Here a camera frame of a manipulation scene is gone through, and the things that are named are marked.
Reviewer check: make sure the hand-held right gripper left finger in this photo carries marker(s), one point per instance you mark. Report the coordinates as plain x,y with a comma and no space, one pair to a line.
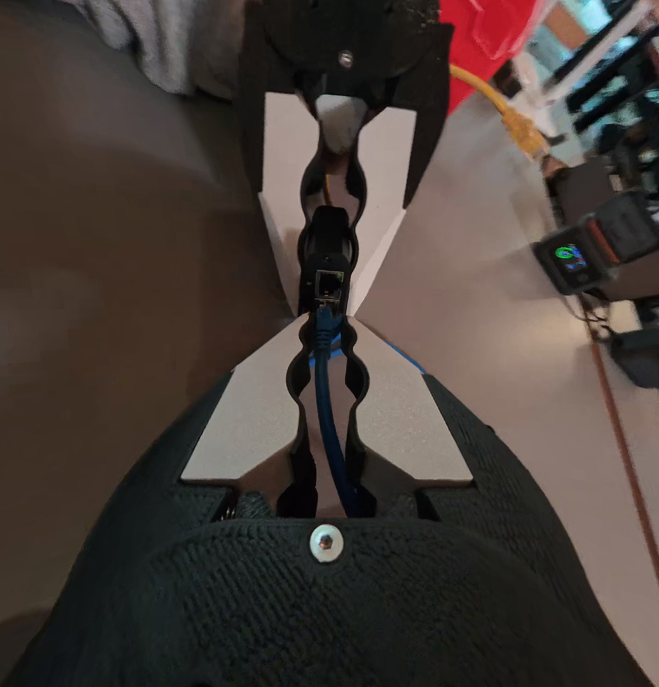
243,418

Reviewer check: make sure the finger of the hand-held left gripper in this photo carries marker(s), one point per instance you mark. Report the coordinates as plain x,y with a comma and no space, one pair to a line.
283,161
388,172

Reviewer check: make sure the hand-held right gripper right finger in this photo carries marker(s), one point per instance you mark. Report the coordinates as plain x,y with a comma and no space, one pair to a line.
410,429

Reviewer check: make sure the black ethernet port adapter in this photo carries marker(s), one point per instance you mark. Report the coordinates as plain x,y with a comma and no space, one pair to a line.
326,257

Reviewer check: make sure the red plastic object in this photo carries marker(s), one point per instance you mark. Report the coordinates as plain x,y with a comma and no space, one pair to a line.
485,32

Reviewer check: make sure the grey cloth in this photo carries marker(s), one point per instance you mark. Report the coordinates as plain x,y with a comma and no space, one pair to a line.
163,37

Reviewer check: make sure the black device with colour display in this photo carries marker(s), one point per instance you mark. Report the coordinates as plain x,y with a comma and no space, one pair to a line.
598,247

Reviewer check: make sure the black box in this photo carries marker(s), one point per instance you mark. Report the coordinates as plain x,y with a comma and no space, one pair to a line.
646,357

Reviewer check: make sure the metal shelf rack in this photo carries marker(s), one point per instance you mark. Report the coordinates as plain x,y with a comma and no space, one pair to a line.
608,59

